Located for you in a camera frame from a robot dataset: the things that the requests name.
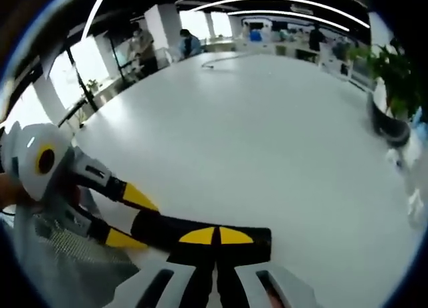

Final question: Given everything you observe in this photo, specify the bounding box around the ceiling air conditioner unit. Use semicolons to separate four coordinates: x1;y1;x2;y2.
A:
290;3;314;15

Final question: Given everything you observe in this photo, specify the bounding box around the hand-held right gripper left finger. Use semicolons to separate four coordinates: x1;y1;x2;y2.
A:
112;226;218;308

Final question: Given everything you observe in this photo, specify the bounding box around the green potted plant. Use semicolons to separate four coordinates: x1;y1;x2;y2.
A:
349;43;424;122

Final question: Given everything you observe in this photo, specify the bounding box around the black cable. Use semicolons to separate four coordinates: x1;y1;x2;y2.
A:
201;51;242;70

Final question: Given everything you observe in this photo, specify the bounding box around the person's left hand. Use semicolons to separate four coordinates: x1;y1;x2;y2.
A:
0;173;37;209

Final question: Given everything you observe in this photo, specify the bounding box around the white mesh chair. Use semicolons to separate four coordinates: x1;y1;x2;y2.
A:
13;200;143;308

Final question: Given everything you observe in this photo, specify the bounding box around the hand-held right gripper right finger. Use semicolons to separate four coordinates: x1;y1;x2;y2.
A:
215;226;322;308

